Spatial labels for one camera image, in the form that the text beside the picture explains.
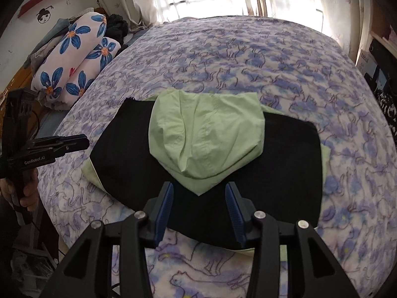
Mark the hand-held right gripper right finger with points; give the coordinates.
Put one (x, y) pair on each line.
(234, 214)

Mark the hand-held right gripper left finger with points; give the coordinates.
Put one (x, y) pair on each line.
(164, 211)

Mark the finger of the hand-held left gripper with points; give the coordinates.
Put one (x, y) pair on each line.
(68, 140)
(66, 151)

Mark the green and black hooded jacket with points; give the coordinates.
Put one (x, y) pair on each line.
(201, 136)

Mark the dark clothes pile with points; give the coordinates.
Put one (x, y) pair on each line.
(116, 28)

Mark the person's left hand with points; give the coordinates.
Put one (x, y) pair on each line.
(31, 189)

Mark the orange wooden headboard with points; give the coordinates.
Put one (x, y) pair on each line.
(18, 80)

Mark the folded blue-flower quilt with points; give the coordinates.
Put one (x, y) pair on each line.
(77, 46)

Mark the purple cat-print blanket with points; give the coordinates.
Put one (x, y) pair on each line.
(248, 52)

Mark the black and white patterned cloth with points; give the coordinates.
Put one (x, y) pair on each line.
(387, 105)

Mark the white cardboard box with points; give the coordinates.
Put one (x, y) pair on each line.
(366, 62)

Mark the wooden bookshelf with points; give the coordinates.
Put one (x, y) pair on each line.
(384, 21)

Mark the face wall sticker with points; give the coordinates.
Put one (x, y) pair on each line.
(43, 16)

